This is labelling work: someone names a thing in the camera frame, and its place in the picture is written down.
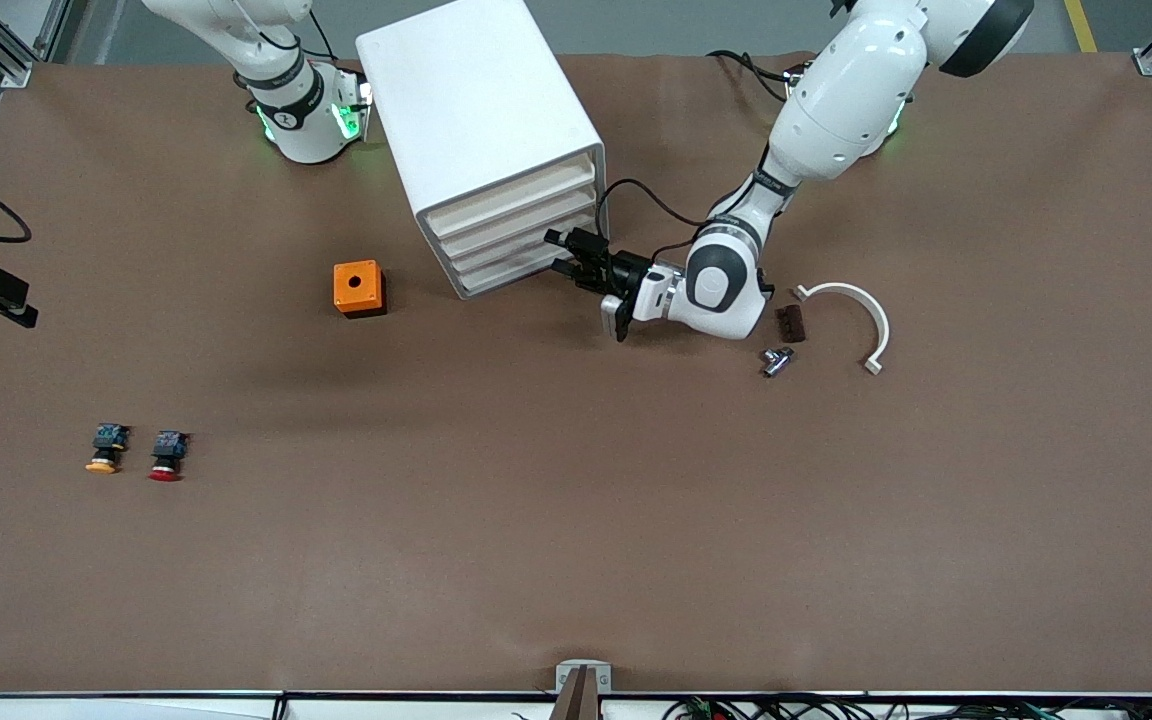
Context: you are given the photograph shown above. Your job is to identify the brown post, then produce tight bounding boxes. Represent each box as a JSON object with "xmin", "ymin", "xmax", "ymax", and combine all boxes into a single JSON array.
[{"xmin": 549, "ymin": 666, "xmax": 603, "ymax": 720}]

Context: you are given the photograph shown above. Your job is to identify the yellow push button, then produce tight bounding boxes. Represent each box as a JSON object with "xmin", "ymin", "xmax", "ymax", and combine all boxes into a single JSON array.
[{"xmin": 85, "ymin": 423, "xmax": 131, "ymax": 475}]

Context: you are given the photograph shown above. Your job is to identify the black cable bundle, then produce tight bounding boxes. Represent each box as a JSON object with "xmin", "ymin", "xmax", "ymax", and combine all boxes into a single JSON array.
[{"xmin": 664, "ymin": 694, "xmax": 1152, "ymax": 720}]

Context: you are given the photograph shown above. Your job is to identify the red push button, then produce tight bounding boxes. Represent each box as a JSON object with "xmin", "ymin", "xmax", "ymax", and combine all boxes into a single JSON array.
[{"xmin": 148, "ymin": 430, "xmax": 190, "ymax": 483}]

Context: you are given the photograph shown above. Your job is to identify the black base cable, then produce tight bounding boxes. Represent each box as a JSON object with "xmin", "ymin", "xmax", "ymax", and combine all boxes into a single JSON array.
[
  {"xmin": 708, "ymin": 48, "xmax": 797, "ymax": 101},
  {"xmin": 308, "ymin": 8, "xmax": 339, "ymax": 63}
]

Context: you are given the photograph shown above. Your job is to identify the grey metal bracket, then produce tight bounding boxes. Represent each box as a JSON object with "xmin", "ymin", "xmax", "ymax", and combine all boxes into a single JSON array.
[{"xmin": 555, "ymin": 660, "xmax": 613, "ymax": 694}]

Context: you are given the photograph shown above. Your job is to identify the white drawer cabinet housing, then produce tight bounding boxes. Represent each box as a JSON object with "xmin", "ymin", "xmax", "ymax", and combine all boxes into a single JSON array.
[{"xmin": 355, "ymin": 0, "xmax": 610, "ymax": 301}]

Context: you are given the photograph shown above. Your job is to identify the orange box with hole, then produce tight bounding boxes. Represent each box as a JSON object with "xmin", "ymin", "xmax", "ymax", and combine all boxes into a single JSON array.
[{"xmin": 333, "ymin": 260, "xmax": 388, "ymax": 319}]

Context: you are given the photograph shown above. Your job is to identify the white table edge rail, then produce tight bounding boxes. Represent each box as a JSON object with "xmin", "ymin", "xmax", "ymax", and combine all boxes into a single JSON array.
[{"xmin": 0, "ymin": 690, "xmax": 1152, "ymax": 720}]

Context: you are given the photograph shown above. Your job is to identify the white plastic drawer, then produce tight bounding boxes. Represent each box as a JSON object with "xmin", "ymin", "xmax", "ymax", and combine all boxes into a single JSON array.
[
  {"xmin": 423, "ymin": 152, "xmax": 599, "ymax": 237},
  {"xmin": 433, "ymin": 183, "xmax": 601, "ymax": 257},
  {"xmin": 453, "ymin": 232, "xmax": 606, "ymax": 297},
  {"xmin": 443, "ymin": 208, "xmax": 603, "ymax": 276}
]

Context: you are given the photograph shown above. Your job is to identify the white curved plastic bracket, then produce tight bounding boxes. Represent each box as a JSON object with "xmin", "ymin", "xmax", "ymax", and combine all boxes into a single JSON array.
[{"xmin": 792, "ymin": 282, "xmax": 891, "ymax": 377}]

